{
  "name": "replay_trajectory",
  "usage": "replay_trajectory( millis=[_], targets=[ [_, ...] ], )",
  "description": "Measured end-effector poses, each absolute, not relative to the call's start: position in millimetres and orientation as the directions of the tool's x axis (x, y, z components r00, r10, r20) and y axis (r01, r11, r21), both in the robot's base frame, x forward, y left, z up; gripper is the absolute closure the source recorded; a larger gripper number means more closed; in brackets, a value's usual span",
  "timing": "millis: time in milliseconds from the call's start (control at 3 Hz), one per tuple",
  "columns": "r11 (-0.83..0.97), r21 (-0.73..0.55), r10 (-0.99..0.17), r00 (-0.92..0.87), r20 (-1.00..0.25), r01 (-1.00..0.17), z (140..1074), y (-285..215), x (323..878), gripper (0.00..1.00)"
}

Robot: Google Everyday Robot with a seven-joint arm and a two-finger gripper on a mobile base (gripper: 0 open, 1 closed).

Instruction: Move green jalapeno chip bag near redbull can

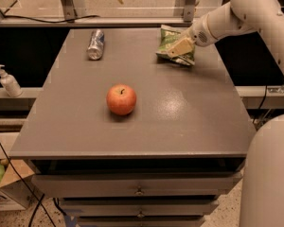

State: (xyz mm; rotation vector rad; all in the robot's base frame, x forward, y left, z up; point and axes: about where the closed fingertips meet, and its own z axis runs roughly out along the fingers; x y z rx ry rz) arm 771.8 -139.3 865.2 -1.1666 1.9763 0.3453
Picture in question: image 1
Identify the grey metal frame rail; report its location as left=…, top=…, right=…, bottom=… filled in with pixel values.
left=0, top=0, right=197, bottom=28

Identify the red apple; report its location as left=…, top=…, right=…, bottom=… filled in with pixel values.
left=106, top=84, right=136, bottom=115

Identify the white pump sanitizer bottle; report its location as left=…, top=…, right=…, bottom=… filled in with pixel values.
left=0, top=64, right=22, bottom=97

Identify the cardboard box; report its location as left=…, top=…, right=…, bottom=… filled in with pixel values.
left=0, top=160, right=34, bottom=212

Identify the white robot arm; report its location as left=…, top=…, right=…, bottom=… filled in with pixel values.
left=168, top=0, right=284, bottom=227

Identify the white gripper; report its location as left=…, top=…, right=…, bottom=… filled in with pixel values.
left=167, top=15, right=218, bottom=58

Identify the grey drawer cabinet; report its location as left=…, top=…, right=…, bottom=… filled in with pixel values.
left=10, top=28, right=255, bottom=227

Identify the silver redbull can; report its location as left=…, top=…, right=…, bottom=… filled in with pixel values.
left=87, top=29, right=104, bottom=61

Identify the black floor cable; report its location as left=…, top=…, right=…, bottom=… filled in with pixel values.
left=0, top=128, right=56, bottom=227

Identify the green jalapeno chip bag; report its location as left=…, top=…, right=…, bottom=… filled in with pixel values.
left=156, top=25, right=195, bottom=66

